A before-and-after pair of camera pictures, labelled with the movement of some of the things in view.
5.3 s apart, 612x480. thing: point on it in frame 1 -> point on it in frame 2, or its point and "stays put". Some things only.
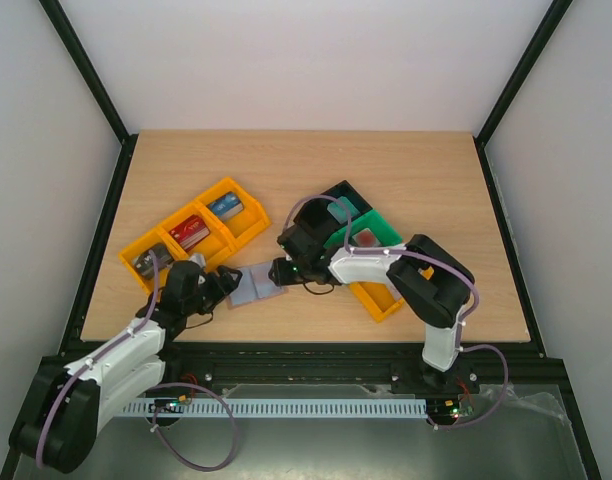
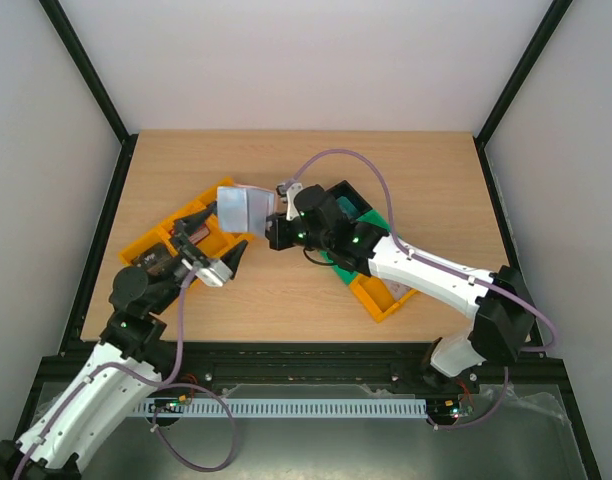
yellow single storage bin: x=379 y=298 stays put
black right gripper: x=286 y=268 -> x=277 y=232
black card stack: x=144 y=264 stays put
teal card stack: x=339 y=213 stays put
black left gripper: x=222 y=292 -> x=189 y=223
